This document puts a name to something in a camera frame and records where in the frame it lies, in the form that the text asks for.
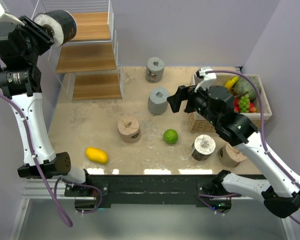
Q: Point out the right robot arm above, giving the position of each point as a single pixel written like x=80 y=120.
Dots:
x=280 y=190

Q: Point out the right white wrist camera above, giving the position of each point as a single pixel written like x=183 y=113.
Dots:
x=206 y=77

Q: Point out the red apples cluster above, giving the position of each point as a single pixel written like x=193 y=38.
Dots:
x=237 y=109

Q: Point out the brown paper roll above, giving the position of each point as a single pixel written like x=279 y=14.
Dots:
x=129 y=129
x=230 y=157

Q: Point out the yellow mango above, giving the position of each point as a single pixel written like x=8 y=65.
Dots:
x=96 y=155

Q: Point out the black paper roll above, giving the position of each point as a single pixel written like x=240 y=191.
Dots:
x=203 y=147
x=60 y=24

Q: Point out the white wire wooden shelf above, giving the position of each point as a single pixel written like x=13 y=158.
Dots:
x=88 y=65

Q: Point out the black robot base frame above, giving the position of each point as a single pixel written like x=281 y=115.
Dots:
x=185 y=189

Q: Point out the green melon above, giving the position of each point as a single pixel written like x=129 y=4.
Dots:
x=243 y=87

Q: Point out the far grey paper roll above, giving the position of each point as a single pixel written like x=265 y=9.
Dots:
x=154 y=70

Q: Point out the grey paper roll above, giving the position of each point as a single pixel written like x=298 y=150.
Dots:
x=154 y=70
x=157 y=100

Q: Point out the green grapes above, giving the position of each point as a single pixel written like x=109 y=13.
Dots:
x=244 y=103

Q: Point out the near grey paper roll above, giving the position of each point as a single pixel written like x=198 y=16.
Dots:
x=157 y=100

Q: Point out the green lime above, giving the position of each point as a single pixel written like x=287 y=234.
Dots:
x=170 y=136

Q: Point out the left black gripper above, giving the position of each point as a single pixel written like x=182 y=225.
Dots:
x=45 y=39

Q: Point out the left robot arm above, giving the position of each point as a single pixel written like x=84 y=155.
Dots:
x=22 y=42

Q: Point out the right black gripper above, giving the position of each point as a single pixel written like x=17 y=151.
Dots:
x=185 y=93

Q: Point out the yellow banana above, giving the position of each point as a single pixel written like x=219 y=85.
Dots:
x=231 y=82

